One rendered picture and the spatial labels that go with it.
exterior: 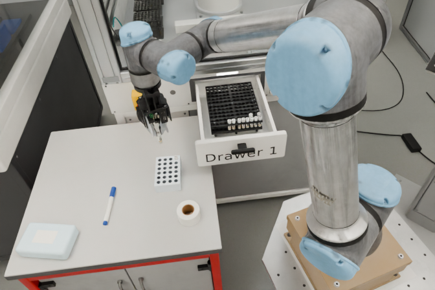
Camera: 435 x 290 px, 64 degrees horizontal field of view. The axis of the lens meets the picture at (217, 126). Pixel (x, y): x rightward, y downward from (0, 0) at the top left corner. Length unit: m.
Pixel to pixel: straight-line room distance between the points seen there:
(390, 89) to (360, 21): 2.47
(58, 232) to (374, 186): 0.87
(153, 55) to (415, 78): 2.61
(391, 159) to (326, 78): 2.00
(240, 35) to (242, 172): 1.14
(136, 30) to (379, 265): 0.80
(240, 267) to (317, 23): 1.53
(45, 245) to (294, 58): 0.91
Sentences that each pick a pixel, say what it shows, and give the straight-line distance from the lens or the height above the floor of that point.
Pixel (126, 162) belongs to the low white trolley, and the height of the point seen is 0.76.
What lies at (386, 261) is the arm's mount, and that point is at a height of 0.86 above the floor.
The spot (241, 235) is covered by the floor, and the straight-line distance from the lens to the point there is 1.94.
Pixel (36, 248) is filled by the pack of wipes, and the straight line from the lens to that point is 1.16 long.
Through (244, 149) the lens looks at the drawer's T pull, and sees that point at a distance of 1.07.
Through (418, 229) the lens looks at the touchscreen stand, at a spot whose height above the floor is 0.04.
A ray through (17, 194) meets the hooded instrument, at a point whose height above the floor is 0.58.
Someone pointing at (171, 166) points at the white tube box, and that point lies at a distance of 1.20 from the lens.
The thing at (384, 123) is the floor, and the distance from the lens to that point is 2.65.
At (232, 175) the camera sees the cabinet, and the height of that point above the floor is 0.29.
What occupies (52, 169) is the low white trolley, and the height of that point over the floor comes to 0.76.
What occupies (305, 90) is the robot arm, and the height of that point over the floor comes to 1.42.
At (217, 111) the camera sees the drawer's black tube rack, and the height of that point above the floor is 0.90.
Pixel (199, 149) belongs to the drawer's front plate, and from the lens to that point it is 1.09.
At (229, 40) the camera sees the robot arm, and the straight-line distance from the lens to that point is 0.76.
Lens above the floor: 1.71
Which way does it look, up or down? 44 degrees down
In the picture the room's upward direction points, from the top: 4 degrees counter-clockwise
